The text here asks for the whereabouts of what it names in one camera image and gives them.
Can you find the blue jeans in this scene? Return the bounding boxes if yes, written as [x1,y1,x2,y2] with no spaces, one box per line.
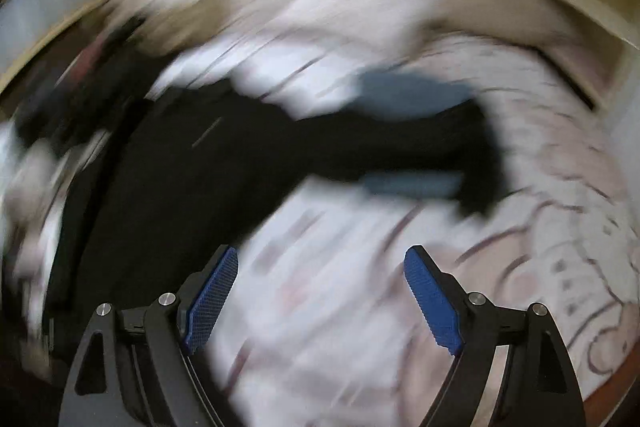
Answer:
[357,71,473,202]

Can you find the white pink printed blanket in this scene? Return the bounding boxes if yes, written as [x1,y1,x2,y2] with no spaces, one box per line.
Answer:
[0,0,640,427]

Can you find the black garment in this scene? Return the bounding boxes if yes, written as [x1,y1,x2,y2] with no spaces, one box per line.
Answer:
[47,77,506,308]

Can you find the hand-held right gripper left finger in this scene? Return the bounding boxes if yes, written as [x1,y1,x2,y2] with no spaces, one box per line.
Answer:
[59,245,240,427]

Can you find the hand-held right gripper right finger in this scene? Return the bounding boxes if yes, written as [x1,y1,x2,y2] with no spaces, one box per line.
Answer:
[403,245,587,427]

